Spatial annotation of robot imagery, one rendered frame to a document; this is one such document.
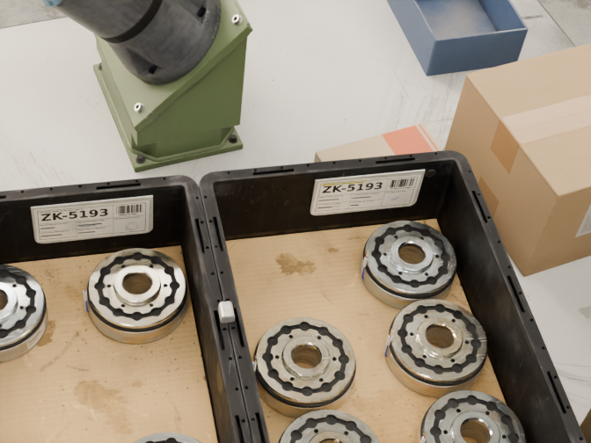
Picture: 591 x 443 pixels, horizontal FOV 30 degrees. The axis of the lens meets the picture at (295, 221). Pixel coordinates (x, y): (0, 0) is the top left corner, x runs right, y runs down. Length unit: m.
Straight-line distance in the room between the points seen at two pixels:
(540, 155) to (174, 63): 0.46
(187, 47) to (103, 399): 0.47
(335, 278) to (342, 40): 0.57
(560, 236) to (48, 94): 0.72
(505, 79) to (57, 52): 0.64
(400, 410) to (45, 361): 0.36
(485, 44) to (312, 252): 0.55
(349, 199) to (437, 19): 0.60
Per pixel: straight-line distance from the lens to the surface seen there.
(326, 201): 1.22
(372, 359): 1.17
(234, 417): 1.00
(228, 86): 1.42
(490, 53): 1.68
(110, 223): 1.19
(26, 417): 1.12
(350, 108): 1.59
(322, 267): 1.23
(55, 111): 1.56
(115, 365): 1.14
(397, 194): 1.24
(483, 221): 1.17
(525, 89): 1.44
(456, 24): 1.76
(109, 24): 1.33
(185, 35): 1.36
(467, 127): 1.47
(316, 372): 1.10
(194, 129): 1.46
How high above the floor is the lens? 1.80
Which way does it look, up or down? 50 degrees down
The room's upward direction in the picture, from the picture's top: 9 degrees clockwise
